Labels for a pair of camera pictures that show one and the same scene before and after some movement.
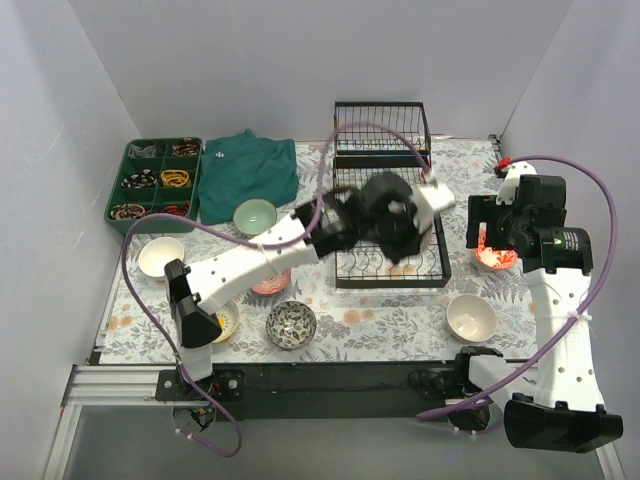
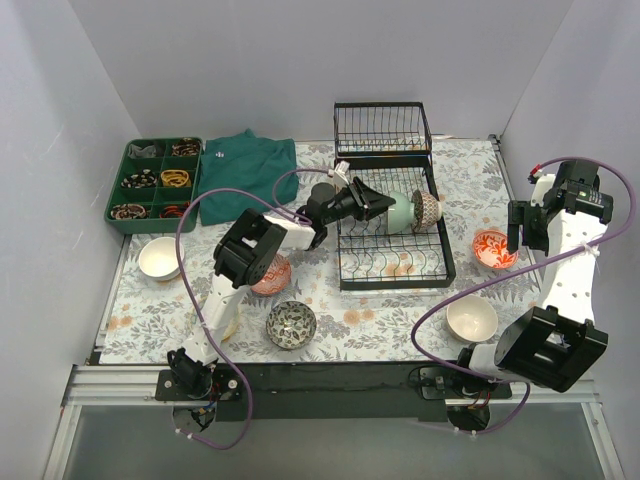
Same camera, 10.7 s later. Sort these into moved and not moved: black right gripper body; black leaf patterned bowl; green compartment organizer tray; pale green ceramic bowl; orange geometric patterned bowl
Moved: pale green ceramic bowl; black right gripper body
Not moved: black leaf patterned bowl; orange geometric patterned bowl; green compartment organizer tray
